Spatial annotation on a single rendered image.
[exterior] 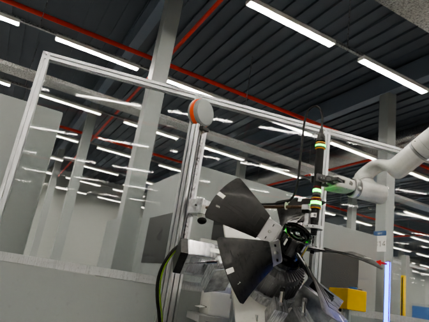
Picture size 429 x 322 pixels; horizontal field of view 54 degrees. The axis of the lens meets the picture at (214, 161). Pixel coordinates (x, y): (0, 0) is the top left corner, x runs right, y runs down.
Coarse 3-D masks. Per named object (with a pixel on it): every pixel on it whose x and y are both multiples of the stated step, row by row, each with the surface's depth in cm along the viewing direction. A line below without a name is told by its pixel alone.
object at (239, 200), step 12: (240, 180) 175; (228, 192) 171; (240, 192) 171; (228, 204) 169; (240, 204) 168; (252, 204) 168; (216, 216) 167; (228, 216) 167; (240, 216) 166; (252, 216) 166; (264, 216) 165; (240, 228) 165; (252, 228) 164
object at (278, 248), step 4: (276, 240) 155; (272, 244) 154; (276, 244) 155; (272, 248) 154; (276, 248) 155; (280, 248) 157; (272, 252) 153; (280, 252) 157; (272, 256) 153; (276, 256) 155; (280, 256) 157; (280, 260) 156; (276, 264) 155
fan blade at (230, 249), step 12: (228, 240) 143; (240, 240) 145; (252, 240) 148; (228, 252) 141; (240, 252) 143; (252, 252) 146; (264, 252) 150; (228, 264) 139; (240, 264) 141; (252, 264) 145; (264, 264) 149; (228, 276) 137; (240, 276) 140; (252, 276) 144; (264, 276) 149; (240, 288) 138; (252, 288) 143; (240, 300) 137
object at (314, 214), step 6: (318, 138) 176; (324, 138) 176; (312, 210) 167; (318, 210) 167; (312, 216) 166; (318, 216) 166; (312, 222) 166; (318, 222) 166; (312, 228) 165; (312, 234) 165
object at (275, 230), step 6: (270, 222) 165; (276, 222) 164; (264, 228) 165; (270, 228) 164; (276, 228) 164; (258, 234) 164; (264, 234) 164; (270, 234) 163; (276, 234) 163; (264, 240) 163; (270, 240) 163
